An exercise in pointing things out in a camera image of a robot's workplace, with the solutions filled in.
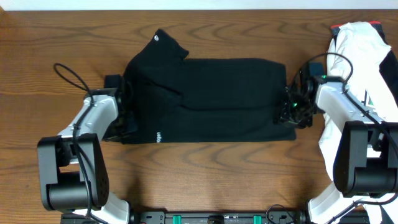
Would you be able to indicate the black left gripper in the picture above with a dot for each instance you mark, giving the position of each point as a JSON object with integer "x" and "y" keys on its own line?
{"x": 125, "y": 123}

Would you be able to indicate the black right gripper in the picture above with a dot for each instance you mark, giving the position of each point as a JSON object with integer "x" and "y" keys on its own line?
{"x": 282, "y": 116}

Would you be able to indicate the black t-shirt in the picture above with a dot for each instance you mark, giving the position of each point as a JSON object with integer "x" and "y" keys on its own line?
{"x": 180, "y": 99}

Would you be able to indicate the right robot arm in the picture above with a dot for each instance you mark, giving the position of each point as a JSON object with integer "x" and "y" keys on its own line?
{"x": 365, "y": 164}

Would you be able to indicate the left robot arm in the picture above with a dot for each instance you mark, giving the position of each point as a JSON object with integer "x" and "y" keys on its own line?
{"x": 72, "y": 172}

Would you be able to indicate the white clothes pile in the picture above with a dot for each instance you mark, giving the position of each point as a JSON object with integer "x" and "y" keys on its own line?
{"x": 367, "y": 62}

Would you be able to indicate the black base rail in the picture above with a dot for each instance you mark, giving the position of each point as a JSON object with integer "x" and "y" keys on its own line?
{"x": 275, "y": 215}

